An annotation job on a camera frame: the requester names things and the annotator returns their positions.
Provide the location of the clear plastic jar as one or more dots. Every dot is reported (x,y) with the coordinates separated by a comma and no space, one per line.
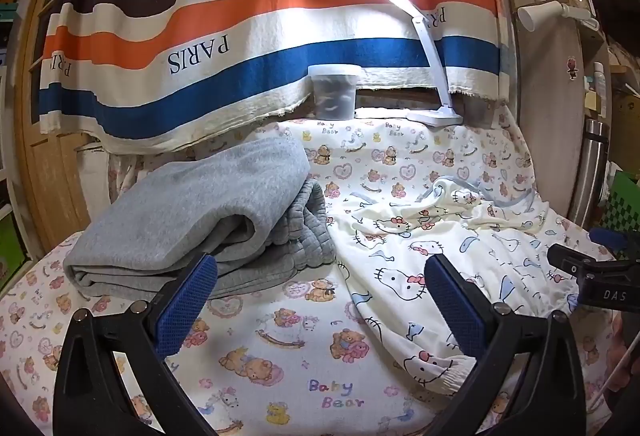
(334,93)

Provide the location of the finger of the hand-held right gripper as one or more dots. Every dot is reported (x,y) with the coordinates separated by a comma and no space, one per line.
(607,238)
(565,258)

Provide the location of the white desk lamp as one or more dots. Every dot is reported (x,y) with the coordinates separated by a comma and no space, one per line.
(430,51)

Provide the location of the striped hanging blanket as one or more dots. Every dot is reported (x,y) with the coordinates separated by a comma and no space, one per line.
(250,16)

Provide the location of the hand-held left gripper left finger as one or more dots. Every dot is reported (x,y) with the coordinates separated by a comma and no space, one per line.
(187,306)

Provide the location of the cream cat print pants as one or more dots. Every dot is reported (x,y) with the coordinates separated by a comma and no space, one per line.
(400,276)

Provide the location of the white spot lamp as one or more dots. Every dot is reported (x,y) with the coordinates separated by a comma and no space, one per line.
(540,13)

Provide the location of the small bear sticker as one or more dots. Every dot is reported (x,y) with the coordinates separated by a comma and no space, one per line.
(573,68)

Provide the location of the stainless steel flask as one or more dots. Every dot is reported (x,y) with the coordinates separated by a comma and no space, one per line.
(595,166)

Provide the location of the grey folded pants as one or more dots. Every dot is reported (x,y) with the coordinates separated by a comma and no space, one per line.
(200,196)

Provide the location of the green checkered box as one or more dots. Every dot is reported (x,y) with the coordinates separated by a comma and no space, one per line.
(622,206)

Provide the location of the light wooden side panel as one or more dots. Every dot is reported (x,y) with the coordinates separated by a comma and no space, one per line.
(550,116)

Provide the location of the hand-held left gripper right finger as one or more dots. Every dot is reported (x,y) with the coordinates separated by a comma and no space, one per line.
(455,306)

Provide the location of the bear print bed sheet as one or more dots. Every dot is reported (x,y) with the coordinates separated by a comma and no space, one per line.
(300,366)

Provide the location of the white plastic bottle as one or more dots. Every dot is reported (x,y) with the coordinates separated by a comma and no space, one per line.
(599,88)

